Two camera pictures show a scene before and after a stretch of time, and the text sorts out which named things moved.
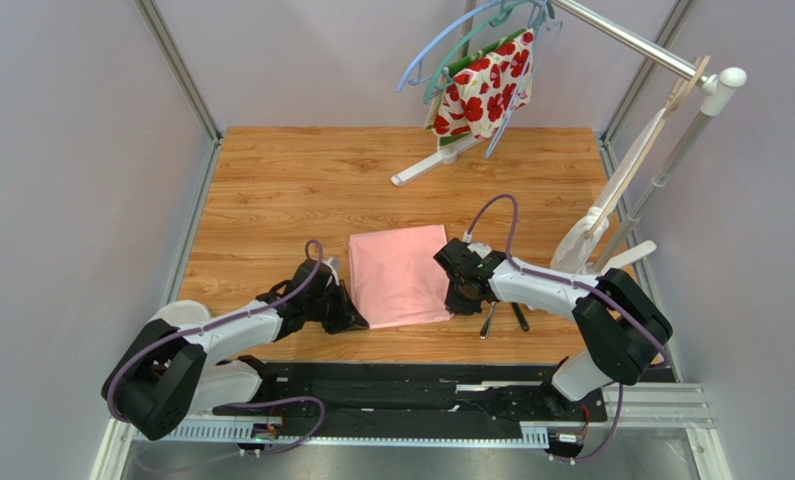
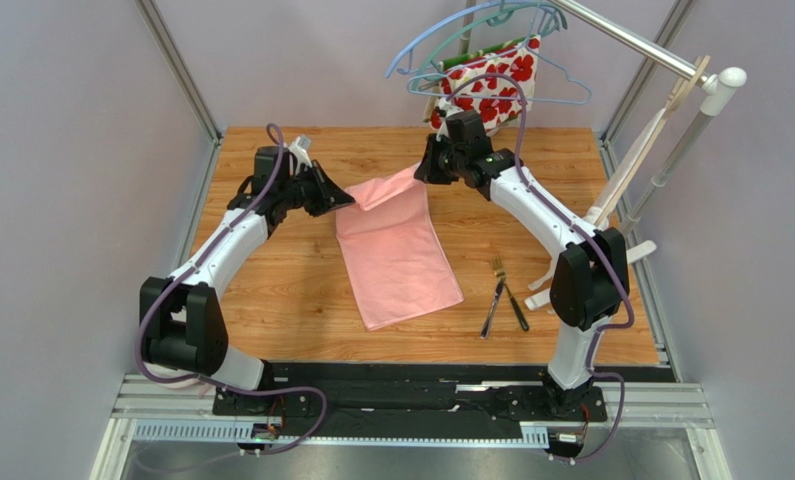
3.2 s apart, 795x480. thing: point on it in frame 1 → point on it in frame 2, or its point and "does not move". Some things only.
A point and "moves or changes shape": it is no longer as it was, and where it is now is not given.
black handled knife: x=524 y=323 does not move
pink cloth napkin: x=400 y=274 moves or changes shape
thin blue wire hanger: x=544 y=38 → x=494 y=53
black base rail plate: x=415 y=399 does not move
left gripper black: x=348 y=316 → x=329 y=196
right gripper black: x=456 y=287 → x=433 y=163
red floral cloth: x=479 y=93 does not move
